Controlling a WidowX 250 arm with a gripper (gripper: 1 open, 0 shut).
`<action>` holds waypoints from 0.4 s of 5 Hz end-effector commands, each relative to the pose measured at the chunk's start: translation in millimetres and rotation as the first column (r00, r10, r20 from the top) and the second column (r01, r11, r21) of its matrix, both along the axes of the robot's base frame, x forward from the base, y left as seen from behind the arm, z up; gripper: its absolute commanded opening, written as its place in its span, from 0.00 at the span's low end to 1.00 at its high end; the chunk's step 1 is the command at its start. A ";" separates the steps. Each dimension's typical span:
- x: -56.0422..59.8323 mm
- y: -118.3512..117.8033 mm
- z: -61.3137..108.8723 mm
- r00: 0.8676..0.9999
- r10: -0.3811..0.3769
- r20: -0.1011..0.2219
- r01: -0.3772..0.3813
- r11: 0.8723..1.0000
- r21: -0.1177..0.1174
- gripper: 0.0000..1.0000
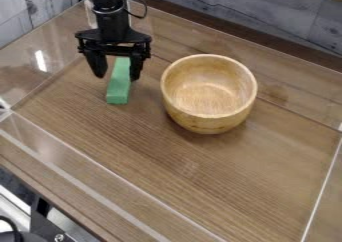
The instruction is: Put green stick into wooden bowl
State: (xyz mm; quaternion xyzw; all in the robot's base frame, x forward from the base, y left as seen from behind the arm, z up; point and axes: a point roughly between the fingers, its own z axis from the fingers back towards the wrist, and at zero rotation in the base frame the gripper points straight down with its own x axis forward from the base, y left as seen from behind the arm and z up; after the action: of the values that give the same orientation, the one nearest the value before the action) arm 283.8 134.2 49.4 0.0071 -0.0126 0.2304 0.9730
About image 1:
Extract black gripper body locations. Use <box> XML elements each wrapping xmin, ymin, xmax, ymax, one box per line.
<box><xmin>75</xmin><ymin>8</ymin><xmax>152</xmax><ymax>58</ymax></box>

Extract green rectangular stick block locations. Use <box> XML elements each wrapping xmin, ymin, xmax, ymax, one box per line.
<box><xmin>106</xmin><ymin>57</ymin><xmax>131</xmax><ymax>105</ymax></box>

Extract black cable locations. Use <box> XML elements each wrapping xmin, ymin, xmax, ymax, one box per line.
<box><xmin>0</xmin><ymin>215</ymin><xmax>21</xmax><ymax>242</ymax></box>

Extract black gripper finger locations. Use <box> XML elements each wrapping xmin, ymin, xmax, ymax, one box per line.
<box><xmin>130</xmin><ymin>53</ymin><xmax>144</xmax><ymax>81</ymax></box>
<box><xmin>84</xmin><ymin>50</ymin><xmax>108</xmax><ymax>78</ymax></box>

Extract black metal table bracket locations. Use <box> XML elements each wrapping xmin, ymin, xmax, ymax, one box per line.
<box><xmin>29</xmin><ymin>197</ymin><xmax>76</xmax><ymax>242</ymax></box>

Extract clear acrylic tray walls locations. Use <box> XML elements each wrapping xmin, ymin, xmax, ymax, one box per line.
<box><xmin>0</xmin><ymin>7</ymin><xmax>342</xmax><ymax>242</ymax></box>

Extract round wooden bowl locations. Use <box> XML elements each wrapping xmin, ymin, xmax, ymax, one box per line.
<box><xmin>160</xmin><ymin>54</ymin><xmax>258</xmax><ymax>134</ymax></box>

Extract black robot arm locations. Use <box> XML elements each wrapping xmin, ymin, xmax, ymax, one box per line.
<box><xmin>75</xmin><ymin>0</ymin><xmax>152</xmax><ymax>81</ymax></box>

